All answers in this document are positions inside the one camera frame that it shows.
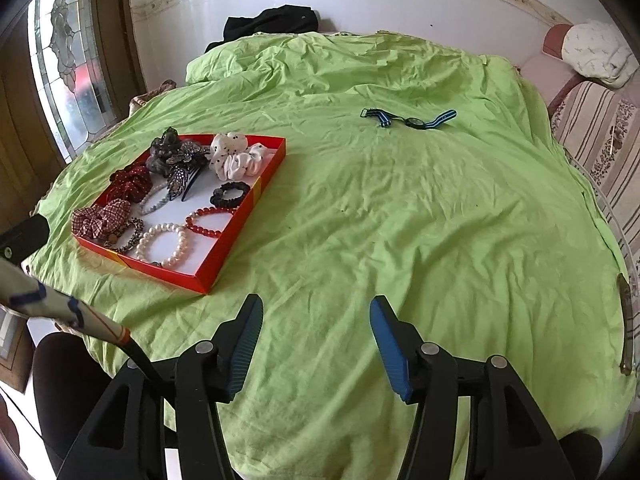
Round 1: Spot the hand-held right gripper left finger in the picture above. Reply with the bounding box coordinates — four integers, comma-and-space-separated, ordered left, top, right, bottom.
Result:
57, 294, 264, 480

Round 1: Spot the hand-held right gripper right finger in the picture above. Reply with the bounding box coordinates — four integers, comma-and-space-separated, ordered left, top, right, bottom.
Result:
369, 295, 576, 480

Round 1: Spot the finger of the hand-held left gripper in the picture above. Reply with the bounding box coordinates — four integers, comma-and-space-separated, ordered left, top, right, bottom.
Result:
0, 214, 51, 266

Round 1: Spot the pink plaid scrunchie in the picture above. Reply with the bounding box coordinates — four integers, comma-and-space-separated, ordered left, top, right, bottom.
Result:
71, 198, 132, 242

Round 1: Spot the brown bead bracelet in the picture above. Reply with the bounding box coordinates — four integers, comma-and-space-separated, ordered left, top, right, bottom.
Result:
102, 216, 146, 255

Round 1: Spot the dark red dotted scrunchie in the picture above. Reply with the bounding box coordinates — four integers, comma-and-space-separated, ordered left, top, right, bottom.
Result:
109, 164, 153, 205

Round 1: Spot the red cardboard tray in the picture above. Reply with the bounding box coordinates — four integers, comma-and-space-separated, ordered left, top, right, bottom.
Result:
71, 132, 287, 295

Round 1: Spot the black hair claw clip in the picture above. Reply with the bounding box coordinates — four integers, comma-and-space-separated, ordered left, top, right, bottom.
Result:
181, 167, 207, 202

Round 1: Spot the green bed sheet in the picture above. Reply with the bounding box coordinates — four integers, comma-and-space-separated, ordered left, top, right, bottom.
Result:
25, 31, 638, 480

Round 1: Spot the black scrunchie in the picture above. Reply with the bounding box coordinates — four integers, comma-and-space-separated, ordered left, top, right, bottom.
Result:
210, 181, 252, 207

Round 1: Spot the dark cloth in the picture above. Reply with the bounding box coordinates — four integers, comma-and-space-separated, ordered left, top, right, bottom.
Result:
32, 332, 131, 476
567, 430, 603, 480

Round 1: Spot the rhinestone leaf hair clip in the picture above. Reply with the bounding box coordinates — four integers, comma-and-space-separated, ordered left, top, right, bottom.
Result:
165, 157, 203, 203

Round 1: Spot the grey fabric flower hair clip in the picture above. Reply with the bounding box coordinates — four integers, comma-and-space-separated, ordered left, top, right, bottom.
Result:
145, 127, 211, 177

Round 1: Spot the stained glass window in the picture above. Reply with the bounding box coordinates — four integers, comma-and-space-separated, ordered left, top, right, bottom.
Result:
27, 0, 121, 163

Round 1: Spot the white dotted scrunchie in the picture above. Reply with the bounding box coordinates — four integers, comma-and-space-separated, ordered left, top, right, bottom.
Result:
207, 131, 268, 181

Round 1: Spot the beige lace cloth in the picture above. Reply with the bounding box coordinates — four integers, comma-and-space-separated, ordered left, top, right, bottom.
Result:
127, 79, 177, 113

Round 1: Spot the black cloth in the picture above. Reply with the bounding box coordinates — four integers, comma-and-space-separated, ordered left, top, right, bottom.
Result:
205, 4, 321, 53

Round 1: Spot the reddish brown sofa armrest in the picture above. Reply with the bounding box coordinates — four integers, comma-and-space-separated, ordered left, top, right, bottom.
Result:
520, 23, 583, 116

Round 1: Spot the white printed cloth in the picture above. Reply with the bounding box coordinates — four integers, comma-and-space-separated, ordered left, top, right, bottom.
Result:
561, 19, 635, 88

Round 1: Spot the white patterned handle black rod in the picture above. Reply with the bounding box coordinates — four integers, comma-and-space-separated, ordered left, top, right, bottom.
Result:
0, 255, 166, 396

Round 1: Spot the white pearl bracelet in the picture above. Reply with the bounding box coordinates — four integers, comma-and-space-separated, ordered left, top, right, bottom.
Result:
135, 222, 190, 267

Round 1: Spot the red bead bracelet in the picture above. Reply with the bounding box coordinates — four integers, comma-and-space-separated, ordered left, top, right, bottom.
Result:
184, 205, 235, 240

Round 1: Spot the grey pearl bracelet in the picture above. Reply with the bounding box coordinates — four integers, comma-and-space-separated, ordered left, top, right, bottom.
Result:
137, 180, 173, 216

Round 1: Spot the wooden window frame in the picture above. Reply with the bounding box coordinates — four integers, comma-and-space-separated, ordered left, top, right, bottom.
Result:
0, 0, 148, 233

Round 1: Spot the blue striped strap wristwatch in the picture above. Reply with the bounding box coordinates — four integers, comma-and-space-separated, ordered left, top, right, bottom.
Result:
360, 106, 458, 132

